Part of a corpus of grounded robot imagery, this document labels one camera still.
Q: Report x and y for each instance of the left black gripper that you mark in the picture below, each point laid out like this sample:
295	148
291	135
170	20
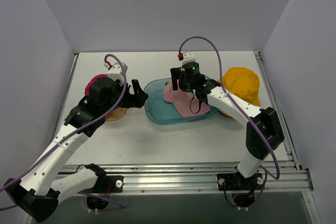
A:
130	95

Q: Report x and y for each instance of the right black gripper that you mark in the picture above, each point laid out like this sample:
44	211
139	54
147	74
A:
180	80

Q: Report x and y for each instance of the pink baseball cap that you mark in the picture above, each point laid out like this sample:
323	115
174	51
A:
184	102

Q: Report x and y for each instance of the yellow bucket hat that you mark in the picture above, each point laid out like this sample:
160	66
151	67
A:
243	83

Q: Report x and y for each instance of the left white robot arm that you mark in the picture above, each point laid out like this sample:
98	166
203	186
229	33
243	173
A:
37	193

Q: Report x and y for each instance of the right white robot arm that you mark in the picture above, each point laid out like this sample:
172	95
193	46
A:
263	130

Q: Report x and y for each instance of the teal plastic tray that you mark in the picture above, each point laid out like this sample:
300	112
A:
163	112

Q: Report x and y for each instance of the wooden head hat stand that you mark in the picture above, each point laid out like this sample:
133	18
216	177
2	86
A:
116	114

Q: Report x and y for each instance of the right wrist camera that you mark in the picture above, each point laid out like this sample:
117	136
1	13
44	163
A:
186	57

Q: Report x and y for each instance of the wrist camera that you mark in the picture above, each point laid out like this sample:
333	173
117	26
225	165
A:
116	71
186	57

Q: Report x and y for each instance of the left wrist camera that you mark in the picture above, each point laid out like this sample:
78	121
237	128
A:
116	71

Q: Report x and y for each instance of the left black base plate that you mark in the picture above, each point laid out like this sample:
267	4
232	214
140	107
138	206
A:
113	184

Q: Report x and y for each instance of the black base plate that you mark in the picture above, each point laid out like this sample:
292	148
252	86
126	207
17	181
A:
226	182
113	184

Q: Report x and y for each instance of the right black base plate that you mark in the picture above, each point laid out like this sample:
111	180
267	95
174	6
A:
226	182

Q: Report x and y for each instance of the aluminium mounting rail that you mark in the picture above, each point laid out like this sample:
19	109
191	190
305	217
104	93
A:
198	178

